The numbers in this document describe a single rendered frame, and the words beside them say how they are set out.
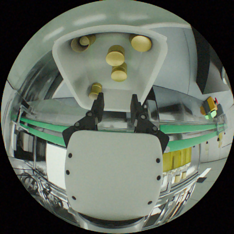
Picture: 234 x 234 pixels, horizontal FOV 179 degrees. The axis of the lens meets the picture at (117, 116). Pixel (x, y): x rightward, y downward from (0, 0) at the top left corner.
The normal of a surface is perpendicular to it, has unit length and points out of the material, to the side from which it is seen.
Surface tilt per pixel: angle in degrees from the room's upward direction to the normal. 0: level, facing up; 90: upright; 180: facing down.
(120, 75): 0
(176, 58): 0
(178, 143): 90
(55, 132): 90
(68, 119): 90
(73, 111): 90
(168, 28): 0
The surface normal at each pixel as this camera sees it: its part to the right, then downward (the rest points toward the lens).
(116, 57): -0.04, 0.92
